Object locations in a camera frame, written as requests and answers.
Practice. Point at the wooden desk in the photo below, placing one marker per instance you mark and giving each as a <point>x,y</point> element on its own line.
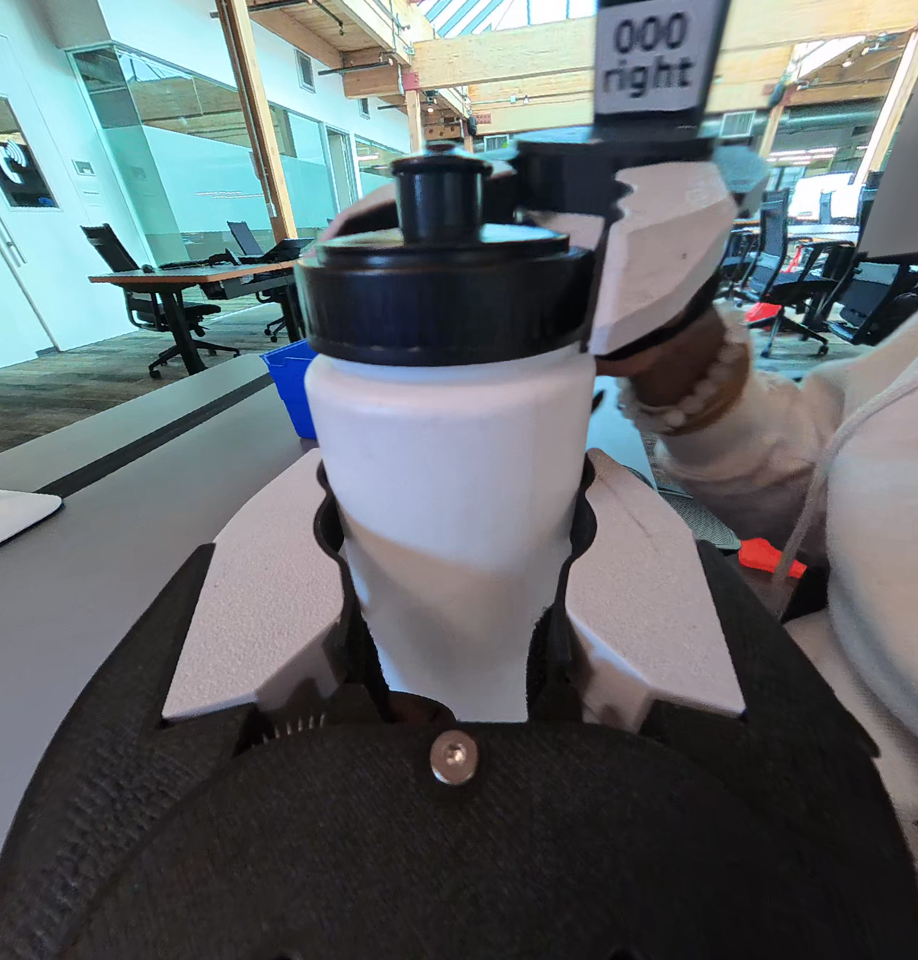
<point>196,276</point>

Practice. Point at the blue plastic bin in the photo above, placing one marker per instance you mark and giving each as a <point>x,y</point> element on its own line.
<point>294,390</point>

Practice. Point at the white plastic bottle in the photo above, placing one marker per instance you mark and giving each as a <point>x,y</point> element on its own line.
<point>451,465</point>

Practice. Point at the person's right hand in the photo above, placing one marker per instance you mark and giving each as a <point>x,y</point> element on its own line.
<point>676,367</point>

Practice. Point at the row of black office chairs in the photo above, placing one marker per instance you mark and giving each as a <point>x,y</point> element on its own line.
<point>819,277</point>

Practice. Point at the wooden pillar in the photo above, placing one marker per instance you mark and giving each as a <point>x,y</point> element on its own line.
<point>772,131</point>
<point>414,120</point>
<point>260,127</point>

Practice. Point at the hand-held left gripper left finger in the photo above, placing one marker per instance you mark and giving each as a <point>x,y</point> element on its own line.
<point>263,600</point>

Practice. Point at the orange sheet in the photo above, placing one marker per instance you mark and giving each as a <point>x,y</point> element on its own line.
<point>763,556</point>

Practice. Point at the black laptop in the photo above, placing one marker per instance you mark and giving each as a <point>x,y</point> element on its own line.
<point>286,250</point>

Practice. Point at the white door with window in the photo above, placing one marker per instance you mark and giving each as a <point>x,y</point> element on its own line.
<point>8,285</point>

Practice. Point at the red bag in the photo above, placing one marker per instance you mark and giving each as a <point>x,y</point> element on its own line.
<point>766,313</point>

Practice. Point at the person's left hand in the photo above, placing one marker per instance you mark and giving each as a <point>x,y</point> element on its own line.
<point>425,709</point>

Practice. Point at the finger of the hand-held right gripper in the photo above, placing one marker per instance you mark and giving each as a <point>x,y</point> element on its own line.
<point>661,255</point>
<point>361,210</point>

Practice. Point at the black bottle lid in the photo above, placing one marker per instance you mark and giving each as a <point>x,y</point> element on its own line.
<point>444,307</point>

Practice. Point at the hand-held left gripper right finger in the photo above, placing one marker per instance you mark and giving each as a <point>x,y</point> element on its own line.
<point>646,600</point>

